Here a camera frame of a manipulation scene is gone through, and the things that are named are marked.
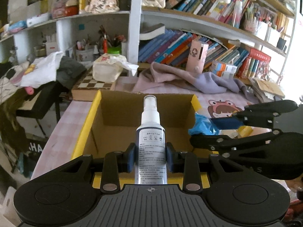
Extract white spray bottle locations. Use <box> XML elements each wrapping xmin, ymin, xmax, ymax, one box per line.
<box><xmin>135</xmin><ymin>95</ymin><xmax>167</xmax><ymax>185</ymax></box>

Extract stack of papers and books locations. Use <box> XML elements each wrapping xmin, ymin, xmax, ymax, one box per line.
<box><xmin>248</xmin><ymin>77</ymin><xmax>285</xmax><ymax>103</ymax></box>

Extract yellow cardboard box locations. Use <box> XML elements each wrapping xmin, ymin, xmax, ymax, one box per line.
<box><xmin>69</xmin><ymin>91</ymin><xmax>202</xmax><ymax>196</ymax></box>

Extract tissue pack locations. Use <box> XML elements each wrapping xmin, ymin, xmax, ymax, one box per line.
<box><xmin>92</xmin><ymin>53</ymin><xmax>139</xmax><ymax>82</ymax></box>

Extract yellow tape roll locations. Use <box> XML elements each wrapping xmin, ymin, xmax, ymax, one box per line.
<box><xmin>237</xmin><ymin>126</ymin><xmax>253</xmax><ymax>138</ymax></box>

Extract red dictionary books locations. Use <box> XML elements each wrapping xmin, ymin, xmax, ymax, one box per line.
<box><xmin>236</xmin><ymin>46</ymin><xmax>271</xmax><ymax>79</ymax></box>

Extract wooden chessboard box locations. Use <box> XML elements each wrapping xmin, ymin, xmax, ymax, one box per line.
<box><xmin>71</xmin><ymin>67</ymin><xmax>116</xmax><ymax>101</ymax></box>

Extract white bookshelf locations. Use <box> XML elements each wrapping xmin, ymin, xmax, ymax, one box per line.
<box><xmin>1</xmin><ymin>0</ymin><xmax>291</xmax><ymax>81</ymax></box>

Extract pink printed tablecloth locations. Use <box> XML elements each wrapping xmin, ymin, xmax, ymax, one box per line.
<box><xmin>31</xmin><ymin>84</ymin><xmax>254</xmax><ymax>179</ymax></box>

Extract purple pink towel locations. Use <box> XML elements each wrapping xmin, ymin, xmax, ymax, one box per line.
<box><xmin>133</xmin><ymin>63</ymin><xmax>249</xmax><ymax>96</ymax></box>

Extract row of blue books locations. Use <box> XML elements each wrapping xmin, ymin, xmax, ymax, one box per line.
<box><xmin>138</xmin><ymin>29</ymin><xmax>248</xmax><ymax>71</ymax></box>

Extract pink pencil holder box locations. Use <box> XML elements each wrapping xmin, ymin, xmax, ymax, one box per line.
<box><xmin>185</xmin><ymin>40</ymin><xmax>209</xmax><ymax>74</ymax></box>

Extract pink plush pig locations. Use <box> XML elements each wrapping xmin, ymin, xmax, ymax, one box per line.
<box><xmin>250</xmin><ymin>127</ymin><xmax>272</xmax><ymax>136</ymax></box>

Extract orange white medicine boxes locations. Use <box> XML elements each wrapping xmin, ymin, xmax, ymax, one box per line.
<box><xmin>209</xmin><ymin>61</ymin><xmax>238</xmax><ymax>79</ymax></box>

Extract white clothes pile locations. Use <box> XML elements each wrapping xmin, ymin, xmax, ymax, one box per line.
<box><xmin>1</xmin><ymin>51</ymin><xmax>86</xmax><ymax>103</ymax></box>

